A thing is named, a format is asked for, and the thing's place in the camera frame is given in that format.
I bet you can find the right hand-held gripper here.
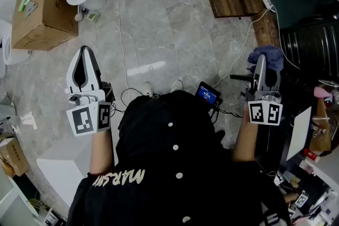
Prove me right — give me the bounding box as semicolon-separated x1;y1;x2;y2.
244;54;284;125

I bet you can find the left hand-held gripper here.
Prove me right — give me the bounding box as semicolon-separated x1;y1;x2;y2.
65;45;117;138

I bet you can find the blue wiping cloth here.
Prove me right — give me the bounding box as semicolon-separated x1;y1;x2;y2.
247;44;284;72

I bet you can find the person's left forearm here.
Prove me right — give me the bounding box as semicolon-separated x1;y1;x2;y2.
89;129;115;178

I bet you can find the person's right forearm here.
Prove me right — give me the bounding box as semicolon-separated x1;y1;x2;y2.
231;105;260;162

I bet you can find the black metal stand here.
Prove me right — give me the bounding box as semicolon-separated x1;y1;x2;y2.
229;74;255;96

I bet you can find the black ribbed suitcase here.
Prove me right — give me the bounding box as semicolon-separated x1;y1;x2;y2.
279;17;339;83

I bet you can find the pink plastic item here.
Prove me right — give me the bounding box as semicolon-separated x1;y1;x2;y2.
314;86;334;101

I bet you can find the small black display device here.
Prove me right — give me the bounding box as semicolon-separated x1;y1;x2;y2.
195;81;223;107

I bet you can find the white flat panel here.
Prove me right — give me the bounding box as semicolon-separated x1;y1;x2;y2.
286;106;313;162

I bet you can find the white sneaker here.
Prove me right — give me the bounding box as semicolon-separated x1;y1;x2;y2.
142;81;155;98
171;79;184;94

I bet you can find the large cardboard box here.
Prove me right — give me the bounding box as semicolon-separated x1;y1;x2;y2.
12;0;79;51

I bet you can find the white crumpled paper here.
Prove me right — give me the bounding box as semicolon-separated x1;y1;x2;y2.
20;111;38;130

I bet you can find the white power strip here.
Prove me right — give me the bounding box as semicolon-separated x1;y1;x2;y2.
261;0;276;13

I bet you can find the brown paper bag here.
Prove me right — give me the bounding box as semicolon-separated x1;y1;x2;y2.
309;99;332;153

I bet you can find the grey flat tool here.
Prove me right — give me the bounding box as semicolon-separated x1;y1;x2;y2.
24;2;38;18

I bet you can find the white cabinet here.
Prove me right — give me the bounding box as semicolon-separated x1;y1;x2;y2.
36;137;119;209

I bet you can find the green plastic tool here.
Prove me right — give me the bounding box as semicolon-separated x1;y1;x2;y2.
17;0;32;13

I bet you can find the small cardboard box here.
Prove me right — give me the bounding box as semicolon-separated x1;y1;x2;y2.
0;137;29;177

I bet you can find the person's black button shirt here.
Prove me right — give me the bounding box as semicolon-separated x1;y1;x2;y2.
66;89;292;226

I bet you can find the white framed glass partition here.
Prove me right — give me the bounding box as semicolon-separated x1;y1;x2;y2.
0;166;40;226

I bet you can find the white cable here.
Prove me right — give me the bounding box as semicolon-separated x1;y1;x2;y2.
211;8;269;88
272;5;301;70
111;0;132;96

